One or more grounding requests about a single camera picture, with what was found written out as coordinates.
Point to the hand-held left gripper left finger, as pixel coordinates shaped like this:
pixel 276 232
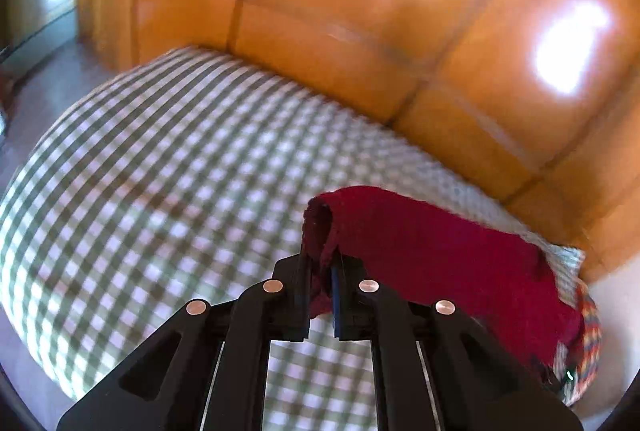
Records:
pixel 298 306

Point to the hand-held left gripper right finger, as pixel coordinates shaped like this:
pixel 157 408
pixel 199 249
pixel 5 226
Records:
pixel 337 301

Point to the red cloth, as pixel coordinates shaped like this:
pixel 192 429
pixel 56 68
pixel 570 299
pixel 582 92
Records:
pixel 450 271

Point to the green checked bed sheet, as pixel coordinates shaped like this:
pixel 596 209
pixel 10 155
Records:
pixel 150 211

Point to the green checked pillow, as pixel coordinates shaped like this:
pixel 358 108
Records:
pixel 567 268

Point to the multicoloured striped cloth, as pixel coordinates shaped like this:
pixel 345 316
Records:
pixel 591 336

